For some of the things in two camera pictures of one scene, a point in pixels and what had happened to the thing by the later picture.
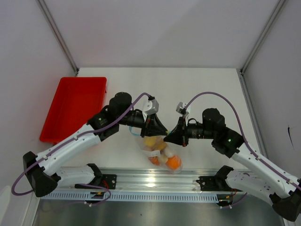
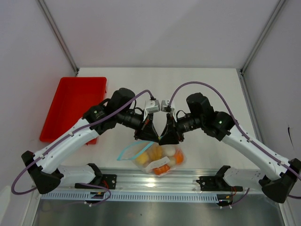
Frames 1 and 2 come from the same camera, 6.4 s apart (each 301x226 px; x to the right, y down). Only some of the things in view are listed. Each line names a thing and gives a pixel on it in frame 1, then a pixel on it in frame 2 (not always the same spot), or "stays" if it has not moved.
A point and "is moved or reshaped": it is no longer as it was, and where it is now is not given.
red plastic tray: [77, 100] stays
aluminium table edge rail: [158, 180] stays
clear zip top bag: [162, 153] is moved or reshaped
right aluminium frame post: [266, 27] stays
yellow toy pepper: [150, 141] -> [143, 158]
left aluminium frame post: [59, 36] stays
